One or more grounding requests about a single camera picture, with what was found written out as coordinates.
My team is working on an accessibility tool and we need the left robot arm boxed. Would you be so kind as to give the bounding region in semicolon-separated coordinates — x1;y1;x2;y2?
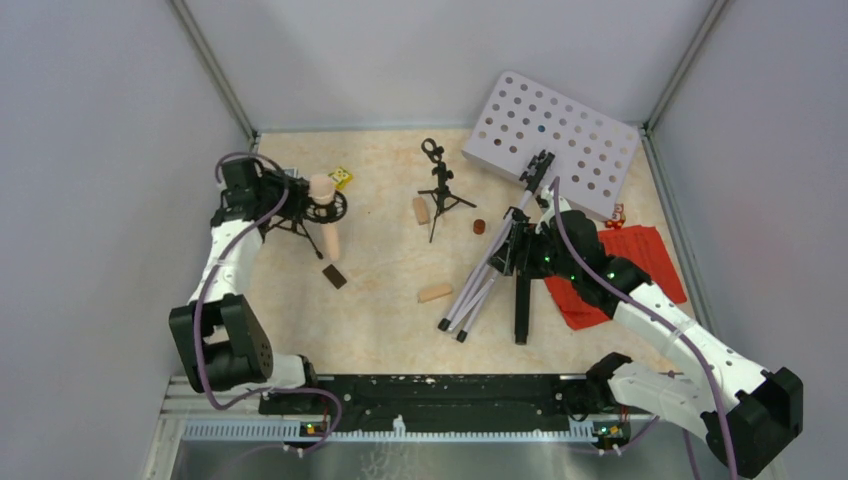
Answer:
168;152;321;414

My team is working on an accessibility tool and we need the small red round object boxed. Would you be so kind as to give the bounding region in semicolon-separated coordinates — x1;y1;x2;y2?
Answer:
472;219;486;235

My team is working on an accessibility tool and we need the yellow toy block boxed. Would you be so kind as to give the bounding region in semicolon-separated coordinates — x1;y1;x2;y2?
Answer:
328;167;354;191

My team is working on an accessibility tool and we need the red owl toy block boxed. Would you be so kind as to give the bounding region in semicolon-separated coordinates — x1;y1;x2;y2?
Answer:
604;203;627;230

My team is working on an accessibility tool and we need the silver music stand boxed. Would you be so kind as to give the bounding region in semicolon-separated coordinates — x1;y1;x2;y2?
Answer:
438;71;638;342

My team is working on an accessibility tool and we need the toy microphone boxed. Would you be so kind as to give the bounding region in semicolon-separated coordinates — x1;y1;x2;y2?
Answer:
269;174;348;261

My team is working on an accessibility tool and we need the dark brown block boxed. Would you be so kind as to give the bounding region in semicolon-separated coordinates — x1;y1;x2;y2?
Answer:
322;264;348;290

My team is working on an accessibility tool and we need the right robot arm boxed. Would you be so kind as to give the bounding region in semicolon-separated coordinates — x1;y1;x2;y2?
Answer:
487;210;804;478

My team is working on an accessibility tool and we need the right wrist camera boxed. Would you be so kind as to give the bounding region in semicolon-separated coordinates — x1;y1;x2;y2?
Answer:
536;185;555;212

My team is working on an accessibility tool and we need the black microphone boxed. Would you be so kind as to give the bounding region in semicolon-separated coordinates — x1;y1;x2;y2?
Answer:
514;272;532;345

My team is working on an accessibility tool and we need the upright wooden block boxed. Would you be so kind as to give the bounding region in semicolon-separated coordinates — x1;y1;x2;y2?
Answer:
412;196;430;225

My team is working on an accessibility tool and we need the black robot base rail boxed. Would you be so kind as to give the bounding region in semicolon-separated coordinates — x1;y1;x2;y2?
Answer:
259;374;641;434

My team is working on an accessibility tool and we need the lying wooden block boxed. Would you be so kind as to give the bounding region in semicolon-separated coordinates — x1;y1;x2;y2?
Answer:
417;283;453;303

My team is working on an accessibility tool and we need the red sheet music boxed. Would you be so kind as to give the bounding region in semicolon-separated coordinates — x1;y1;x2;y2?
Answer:
544;225;687;330

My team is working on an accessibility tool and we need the small black tripod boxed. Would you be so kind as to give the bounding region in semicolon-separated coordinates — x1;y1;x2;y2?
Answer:
417;138;477;242

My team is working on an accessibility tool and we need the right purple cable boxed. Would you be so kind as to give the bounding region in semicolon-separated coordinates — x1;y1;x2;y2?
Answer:
549;176;740;480

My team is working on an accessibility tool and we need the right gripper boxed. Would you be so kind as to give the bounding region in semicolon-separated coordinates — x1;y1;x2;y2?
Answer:
488;220;579;282

